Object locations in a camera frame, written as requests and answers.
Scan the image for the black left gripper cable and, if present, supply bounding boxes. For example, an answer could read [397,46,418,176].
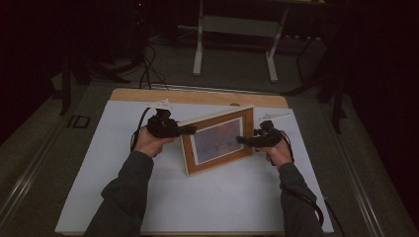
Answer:
[130,107,151,153]

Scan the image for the black floor cables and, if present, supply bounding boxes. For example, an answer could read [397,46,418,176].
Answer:
[137,40,170,91]

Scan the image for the person's left hand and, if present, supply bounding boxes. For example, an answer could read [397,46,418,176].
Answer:
[133,127,178,159]

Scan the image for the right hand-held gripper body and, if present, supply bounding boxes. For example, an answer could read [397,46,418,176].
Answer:
[253,113,293,148]

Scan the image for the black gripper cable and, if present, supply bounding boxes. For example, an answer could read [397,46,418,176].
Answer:
[278,129,346,237]
[130,107,151,153]

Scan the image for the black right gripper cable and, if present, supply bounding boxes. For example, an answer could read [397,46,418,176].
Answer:
[278,129,346,237]

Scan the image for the metal floor rail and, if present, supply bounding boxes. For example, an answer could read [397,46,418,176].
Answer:
[0,115,67,220]
[320,105,386,237]

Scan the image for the wooden photo frame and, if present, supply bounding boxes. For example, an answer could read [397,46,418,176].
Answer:
[177,104,256,178]

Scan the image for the black metal stand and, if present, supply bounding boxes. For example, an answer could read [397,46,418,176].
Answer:
[281,33,349,134]
[58,48,131,117]

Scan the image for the white metal desk frame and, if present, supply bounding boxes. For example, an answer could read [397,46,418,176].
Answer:
[192,0,325,83]

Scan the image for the floor socket plate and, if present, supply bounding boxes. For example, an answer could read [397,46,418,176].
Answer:
[67,115,92,129]

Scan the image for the white table mat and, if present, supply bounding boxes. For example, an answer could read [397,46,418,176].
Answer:
[54,100,334,234]

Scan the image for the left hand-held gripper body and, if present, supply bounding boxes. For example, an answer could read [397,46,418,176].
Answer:
[145,99,181,139]

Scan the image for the person's right hand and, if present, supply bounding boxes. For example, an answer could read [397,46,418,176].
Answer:
[255,138,294,171]

